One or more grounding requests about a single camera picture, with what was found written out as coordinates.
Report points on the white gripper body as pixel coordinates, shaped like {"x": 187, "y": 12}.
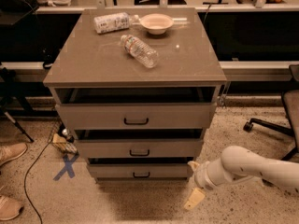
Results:
{"x": 200, "y": 175}

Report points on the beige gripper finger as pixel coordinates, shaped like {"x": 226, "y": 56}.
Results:
{"x": 194, "y": 165}
{"x": 197, "y": 195}

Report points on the grey bottom drawer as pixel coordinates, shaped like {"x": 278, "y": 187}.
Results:
{"x": 140, "y": 168}

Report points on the grey drawer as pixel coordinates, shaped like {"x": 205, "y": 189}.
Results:
{"x": 153, "y": 143}
{"x": 140, "y": 168}
{"x": 137, "y": 116}

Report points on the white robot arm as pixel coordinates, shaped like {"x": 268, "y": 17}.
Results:
{"x": 238, "y": 164}

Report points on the grey middle drawer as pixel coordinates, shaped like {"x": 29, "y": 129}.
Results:
{"x": 153, "y": 143}

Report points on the grey three-drawer cabinet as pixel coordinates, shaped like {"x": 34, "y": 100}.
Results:
{"x": 95, "y": 69}

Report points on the grey top drawer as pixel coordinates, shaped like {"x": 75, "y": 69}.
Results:
{"x": 137, "y": 116}

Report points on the clear plastic water bottle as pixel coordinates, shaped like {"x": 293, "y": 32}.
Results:
{"x": 141, "y": 51}

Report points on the white paper bowl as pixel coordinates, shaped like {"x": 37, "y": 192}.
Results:
{"x": 156, "y": 24}

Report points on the white-labelled plastic bottle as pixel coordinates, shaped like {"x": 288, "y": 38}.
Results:
{"x": 114, "y": 22}

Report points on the upper beige shoe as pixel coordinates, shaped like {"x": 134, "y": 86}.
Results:
{"x": 12, "y": 152}

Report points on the beige shoe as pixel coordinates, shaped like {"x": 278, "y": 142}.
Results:
{"x": 12, "y": 152}
{"x": 9, "y": 208}

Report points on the lower beige shoe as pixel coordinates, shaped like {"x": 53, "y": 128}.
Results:
{"x": 9, "y": 208}

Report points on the wire basket with items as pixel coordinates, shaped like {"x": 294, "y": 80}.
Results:
{"x": 60, "y": 140}

